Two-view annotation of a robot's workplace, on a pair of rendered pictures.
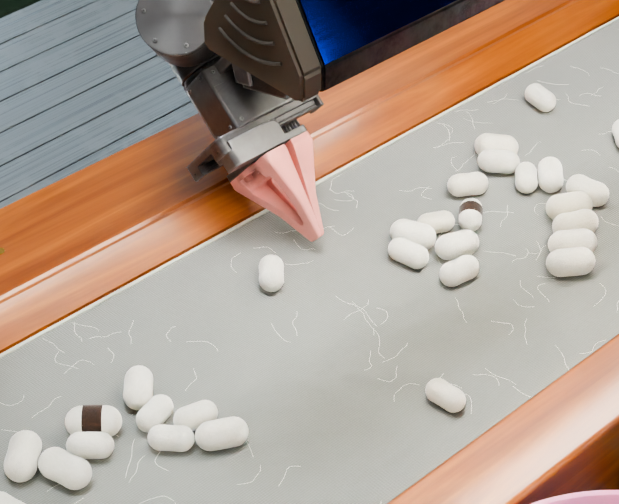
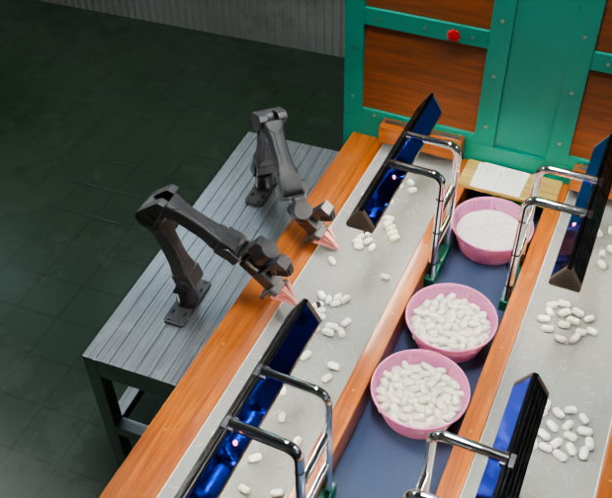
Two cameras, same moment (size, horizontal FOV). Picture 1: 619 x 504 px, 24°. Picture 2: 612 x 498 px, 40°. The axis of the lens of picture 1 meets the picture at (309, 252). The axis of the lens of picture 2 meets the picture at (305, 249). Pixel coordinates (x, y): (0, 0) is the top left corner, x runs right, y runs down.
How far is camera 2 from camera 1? 1.63 m
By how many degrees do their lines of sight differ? 17
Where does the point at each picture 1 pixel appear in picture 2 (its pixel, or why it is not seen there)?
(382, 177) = (339, 228)
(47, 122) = not seen: hidden behind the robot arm
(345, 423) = (367, 289)
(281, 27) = (368, 221)
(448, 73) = (340, 195)
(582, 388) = (412, 267)
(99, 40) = (227, 205)
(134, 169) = (285, 244)
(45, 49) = (215, 211)
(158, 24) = (300, 212)
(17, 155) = not seen: hidden behind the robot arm
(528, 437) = (407, 281)
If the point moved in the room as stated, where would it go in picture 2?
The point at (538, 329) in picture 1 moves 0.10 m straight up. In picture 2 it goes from (394, 256) to (396, 232)
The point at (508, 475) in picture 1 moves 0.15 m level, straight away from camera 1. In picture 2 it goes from (407, 289) to (394, 255)
